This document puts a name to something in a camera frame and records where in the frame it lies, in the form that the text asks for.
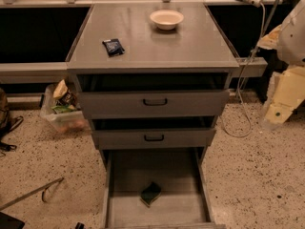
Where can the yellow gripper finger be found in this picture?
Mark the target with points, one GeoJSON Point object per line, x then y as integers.
{"type": "Point", "coordinates": [270, 41]}
{"type": "Point", "coordinates": [285, 93]}

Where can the green yellow sponge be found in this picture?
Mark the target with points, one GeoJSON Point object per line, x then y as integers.
{"type": "Point", "coordinates": [150, 194]}

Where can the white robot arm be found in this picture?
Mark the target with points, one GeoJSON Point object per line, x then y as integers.
{"type": "Point", "coordinates": [288, 39]}

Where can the grey middle drawer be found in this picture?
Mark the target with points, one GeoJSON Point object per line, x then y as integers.
{"type": "Point", "coordinates": [148, 133]}

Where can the grey drawer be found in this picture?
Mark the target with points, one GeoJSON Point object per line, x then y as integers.
{"type": "Point", "coordinates": [151, 95]}
{"type": "Point", "coordinates": [182, 204]}
{"type": "Point", "coordinates": [148, 133]}

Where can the grey drawer cabinet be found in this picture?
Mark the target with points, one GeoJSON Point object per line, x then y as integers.
{"type": "Point", "coordinates": [194, 46]}

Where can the grey bottom drawer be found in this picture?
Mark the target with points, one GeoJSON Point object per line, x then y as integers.
{"type": "Point", "coordinates": [182, 204]}

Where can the grey top drawer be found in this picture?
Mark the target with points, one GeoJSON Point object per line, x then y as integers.
{"type": "Point", "coordinates": [151, 95]}

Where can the white bowl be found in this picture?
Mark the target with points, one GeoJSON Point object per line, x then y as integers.
{"type": "Point", "coordinates": [166, 19]}

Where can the dark blue snack packet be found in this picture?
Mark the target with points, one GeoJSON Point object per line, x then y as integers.
{"type": "Point", "coordinates": [113, 47]}

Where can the crumpled snack bag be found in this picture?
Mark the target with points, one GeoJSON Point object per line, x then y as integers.
{"type": "Point", "coordinates": [64, 98]}

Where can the clear plastic bin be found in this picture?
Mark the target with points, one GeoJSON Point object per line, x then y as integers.
{"type": "Point", "coordinates": [61, 122]}

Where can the metal rod on floor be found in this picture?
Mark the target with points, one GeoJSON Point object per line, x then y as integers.
{"type": "Point", "coordinates": [29, 194]}

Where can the dark backpack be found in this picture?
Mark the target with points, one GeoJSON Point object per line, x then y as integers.
{"type": "Point", "coordinates": [7, 123]}

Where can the black device bottom left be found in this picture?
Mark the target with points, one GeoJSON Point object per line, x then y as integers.
{"type": "Point", "coordinates": [8, 222]}

